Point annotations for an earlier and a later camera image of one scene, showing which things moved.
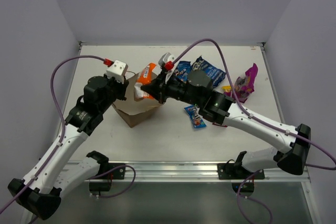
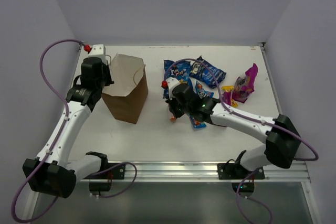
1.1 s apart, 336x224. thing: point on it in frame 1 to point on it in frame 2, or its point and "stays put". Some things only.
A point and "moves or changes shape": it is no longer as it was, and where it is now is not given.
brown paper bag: [134, 112] moves or changes shape
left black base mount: [118, 173] stays put
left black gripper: [121, 89] to [105, 74]
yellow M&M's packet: [227, 88] stays put
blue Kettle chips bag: [217, 75] stays put
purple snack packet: [245, 85] stays put
